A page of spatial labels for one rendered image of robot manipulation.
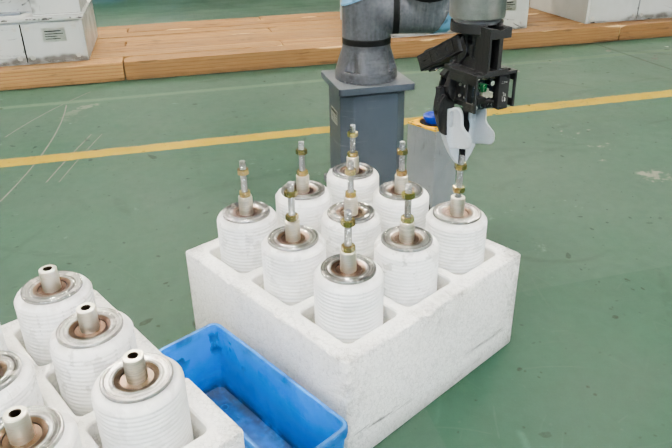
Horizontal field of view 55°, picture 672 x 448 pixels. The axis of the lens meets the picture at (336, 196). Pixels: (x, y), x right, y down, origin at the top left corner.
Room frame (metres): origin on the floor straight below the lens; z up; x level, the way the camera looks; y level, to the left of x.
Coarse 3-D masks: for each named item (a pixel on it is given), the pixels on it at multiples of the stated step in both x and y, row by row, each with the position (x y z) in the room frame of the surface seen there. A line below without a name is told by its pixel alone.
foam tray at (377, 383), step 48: (192, 288) 0.91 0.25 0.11; (240, 288) 0.80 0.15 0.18; (480, 288) 0.82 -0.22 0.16; (240, 336) 0.81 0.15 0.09; (288, 336) 0.72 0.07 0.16; (384, 336) 0.68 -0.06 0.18; (432, 336) 0.74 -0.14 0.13; (480, 336) 0.83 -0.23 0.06; (336, 384) 0.64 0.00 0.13; (384, 384) 0.68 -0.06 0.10; (432, 384) 0.75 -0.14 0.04; (384, 432) 0.68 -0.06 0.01
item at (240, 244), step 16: (272, 208) 0.93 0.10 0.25; (224, 224) 0.88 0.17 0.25; (240, 224) 0.87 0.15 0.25; (256, 224) 0.88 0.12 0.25; (272, 224) 0.89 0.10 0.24; (224, 240) 0.88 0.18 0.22; (240, 240) 0.87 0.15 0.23; (256, 240) 0.87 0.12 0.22; (224, 256) 0.88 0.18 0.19; (240, 256) 0.87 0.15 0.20; (256, 256) 0.87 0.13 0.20; (240, 272) 0.87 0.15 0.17
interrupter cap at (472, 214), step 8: (440, 208) 0.91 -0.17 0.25; (448, 208) 0.91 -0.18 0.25; (464, 208) 0.91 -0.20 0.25; (472, 208) 0.91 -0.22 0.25; (440, 216) 0.88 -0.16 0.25; (448, 216) 0.88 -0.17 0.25; (464, 216) 0.89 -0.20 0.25; (472, 216) 0.88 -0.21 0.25; (480, 216) 0.88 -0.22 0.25; (456, 224) 0.86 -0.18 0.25; (464, 224) 0.86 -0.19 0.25
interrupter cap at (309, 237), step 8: (272, 232) 0.84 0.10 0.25; (280, 232) 0.84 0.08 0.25; (304, 232) 0.84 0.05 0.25; (312, 232) 0.84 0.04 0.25; (272, 240) 0.82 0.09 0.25; (280, 240) 0.82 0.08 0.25; (304, 240) 0.82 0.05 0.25; (312, 240) 0.81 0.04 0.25; (280, 248) 0.79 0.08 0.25; (288, 248) 0.79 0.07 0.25; (296, 248) 0.79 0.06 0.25; (304, 248) 0.79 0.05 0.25
